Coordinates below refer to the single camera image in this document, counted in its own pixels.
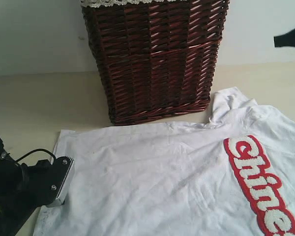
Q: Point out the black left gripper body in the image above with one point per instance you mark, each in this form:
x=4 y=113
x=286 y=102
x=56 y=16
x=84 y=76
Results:
x=23 y=186

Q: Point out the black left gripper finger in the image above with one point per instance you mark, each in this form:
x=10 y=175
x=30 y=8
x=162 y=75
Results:
x=12 y=218

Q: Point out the white t-shirt red patch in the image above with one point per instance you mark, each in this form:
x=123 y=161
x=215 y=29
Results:
x=233 y=176

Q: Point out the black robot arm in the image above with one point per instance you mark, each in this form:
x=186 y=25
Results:
x=285 y=40

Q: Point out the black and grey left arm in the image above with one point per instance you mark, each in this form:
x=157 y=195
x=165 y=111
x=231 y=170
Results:
x=5 y=155

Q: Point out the dark red wicker basket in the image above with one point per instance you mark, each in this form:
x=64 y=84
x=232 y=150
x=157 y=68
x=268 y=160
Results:
x=156 y=60

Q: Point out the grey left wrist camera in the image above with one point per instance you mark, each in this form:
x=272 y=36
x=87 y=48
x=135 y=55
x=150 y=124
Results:
x=57 y=182

